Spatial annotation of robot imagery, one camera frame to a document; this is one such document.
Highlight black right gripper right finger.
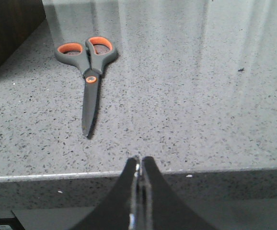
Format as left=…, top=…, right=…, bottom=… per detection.
left=141, top=156, right=215, bottom=230

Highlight dark wooden drawer cabinet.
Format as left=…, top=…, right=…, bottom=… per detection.
left=0, top=0, right=46, bottom=66

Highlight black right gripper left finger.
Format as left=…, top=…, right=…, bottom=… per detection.
left=72, top=156, right=140, bottom=230

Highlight grey orange scissors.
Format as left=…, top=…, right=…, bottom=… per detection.
left=54, top=36, right=117, bottom=138

